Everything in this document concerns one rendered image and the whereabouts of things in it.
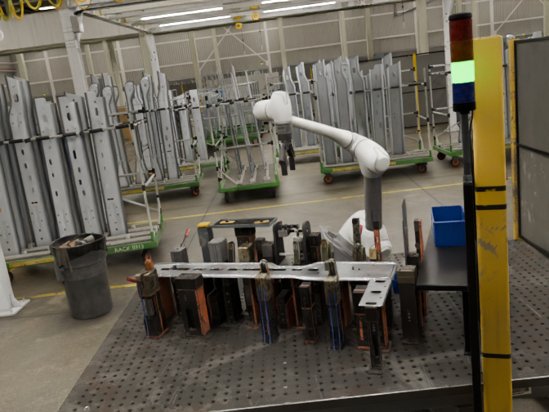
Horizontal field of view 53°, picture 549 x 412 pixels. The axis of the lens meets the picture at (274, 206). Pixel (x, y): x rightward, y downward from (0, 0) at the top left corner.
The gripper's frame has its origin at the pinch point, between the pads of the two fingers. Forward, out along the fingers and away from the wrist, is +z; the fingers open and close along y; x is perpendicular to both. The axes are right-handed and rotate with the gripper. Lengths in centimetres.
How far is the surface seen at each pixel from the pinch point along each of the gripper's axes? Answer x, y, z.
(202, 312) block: -40, 44, 63
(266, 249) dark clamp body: -14.7, 9.4, 41.0
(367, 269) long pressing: 42, 25, 46
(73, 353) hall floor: -215, -45, 146
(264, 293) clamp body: -3, 47, 50
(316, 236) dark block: 13.4, 6.9, 34.8
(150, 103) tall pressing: -469, -627, -25
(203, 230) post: -59, -5, 34
